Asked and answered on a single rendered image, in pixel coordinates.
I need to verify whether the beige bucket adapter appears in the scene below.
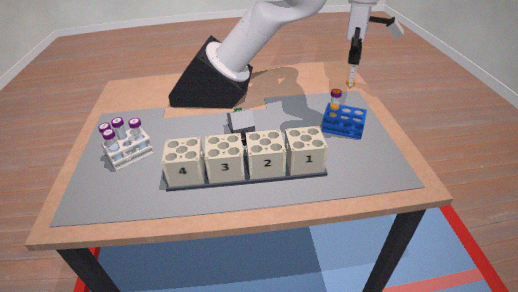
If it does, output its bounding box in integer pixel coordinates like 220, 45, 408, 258
285, 126, 328, 175
205, 133, 245, 183
161, 137, 205, 187
246, 130, 286, 180

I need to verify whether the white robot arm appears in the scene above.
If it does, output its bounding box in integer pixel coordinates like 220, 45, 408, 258
206, 0, 404, 82

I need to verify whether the white tube rack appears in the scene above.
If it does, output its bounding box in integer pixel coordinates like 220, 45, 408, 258
101, 129, 154, 171

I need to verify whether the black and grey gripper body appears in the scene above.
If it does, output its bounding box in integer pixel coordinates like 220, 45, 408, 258
346, 0, 377, 43

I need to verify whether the blue tube rack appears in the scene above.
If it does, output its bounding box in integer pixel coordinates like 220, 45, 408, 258
322, 103, 367, 139

